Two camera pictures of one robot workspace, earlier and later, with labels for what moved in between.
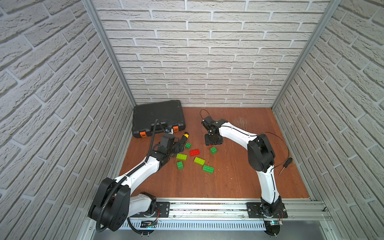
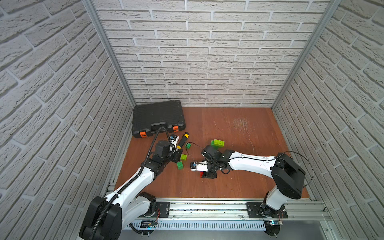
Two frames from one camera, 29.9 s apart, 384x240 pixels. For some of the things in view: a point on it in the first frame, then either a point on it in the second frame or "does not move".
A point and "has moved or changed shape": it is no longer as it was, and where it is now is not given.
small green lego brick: [180, 165] does not move
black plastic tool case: [153, 118] does not move
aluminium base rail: [251, 214] does not move
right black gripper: [207, 141] -> [209, 175]
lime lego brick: [199, 161] has moved or changed shape
